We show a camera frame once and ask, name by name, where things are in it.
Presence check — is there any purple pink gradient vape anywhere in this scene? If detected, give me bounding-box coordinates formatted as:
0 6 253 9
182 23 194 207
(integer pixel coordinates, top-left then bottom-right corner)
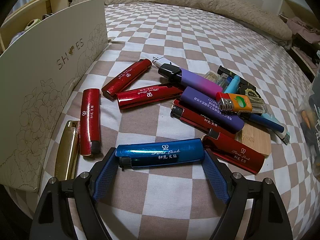
158 63 223 99

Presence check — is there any pale teal tube lighter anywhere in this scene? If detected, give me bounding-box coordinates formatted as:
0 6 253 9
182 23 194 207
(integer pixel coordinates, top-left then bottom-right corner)
261 113 290 145

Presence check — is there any tape roll on shelf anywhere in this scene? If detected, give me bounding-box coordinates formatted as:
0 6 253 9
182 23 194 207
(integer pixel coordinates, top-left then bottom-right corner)
24 18 41 31

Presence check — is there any wooden shelf unit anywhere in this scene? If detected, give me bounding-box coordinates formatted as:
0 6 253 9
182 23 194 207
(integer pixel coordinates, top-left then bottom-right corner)
1 0 72 53

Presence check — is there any red lighter middle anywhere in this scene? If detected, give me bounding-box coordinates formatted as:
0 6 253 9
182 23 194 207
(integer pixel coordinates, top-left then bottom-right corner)
117 83 183 109

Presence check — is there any red lighter under purple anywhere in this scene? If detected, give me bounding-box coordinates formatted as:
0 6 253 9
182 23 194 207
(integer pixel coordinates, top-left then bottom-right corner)
170 99 235 139

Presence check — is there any red lighter upper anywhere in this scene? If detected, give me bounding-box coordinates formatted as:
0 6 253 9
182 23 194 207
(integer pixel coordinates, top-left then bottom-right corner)
101 59 152 99

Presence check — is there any white silver lighter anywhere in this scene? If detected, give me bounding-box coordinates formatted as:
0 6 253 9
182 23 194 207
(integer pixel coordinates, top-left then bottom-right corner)
151 56 172 69

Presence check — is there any blue metallic lighter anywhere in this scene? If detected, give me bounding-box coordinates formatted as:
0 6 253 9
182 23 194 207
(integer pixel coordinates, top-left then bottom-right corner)
116 138 204 169

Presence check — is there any red lighter near box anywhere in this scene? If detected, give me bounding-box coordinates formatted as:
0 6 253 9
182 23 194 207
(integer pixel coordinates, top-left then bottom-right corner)
80 88 100 157

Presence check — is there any clear plastic bag of items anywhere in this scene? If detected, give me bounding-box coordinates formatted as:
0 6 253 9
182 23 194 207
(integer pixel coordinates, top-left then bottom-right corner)
297 69 320 180

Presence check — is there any black gold seal packet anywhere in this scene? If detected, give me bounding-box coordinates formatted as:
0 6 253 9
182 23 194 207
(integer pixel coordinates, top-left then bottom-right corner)
217 66 261 98

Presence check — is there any light blue lighter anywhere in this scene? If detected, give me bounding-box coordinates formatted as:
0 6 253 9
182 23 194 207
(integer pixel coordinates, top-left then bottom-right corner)
224 75 240 94

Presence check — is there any purple lighter with text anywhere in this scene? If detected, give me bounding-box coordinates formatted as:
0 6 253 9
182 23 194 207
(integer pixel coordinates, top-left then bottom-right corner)
180 87 245 134

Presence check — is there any checkered bed sheet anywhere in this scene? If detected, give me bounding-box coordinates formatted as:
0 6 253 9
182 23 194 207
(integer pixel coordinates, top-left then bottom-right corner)
41 3 319 239

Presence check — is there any red lighter front right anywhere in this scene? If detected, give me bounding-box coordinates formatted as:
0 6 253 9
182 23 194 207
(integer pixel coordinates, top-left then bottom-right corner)
201 132 265 174

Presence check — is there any round wooden coaster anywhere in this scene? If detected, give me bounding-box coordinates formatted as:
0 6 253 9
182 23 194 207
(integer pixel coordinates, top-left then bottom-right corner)
235 123 271 157

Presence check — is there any orange lighter green label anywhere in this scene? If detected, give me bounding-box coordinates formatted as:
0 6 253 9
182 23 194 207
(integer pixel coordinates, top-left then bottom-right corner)
216 92 253 113

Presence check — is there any white shoe box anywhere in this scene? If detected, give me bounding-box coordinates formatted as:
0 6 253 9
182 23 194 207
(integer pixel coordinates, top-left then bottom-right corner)
1 0 107 192

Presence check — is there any gold metallic lighter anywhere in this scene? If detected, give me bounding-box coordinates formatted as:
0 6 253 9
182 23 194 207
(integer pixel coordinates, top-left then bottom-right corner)
54 120 80 181

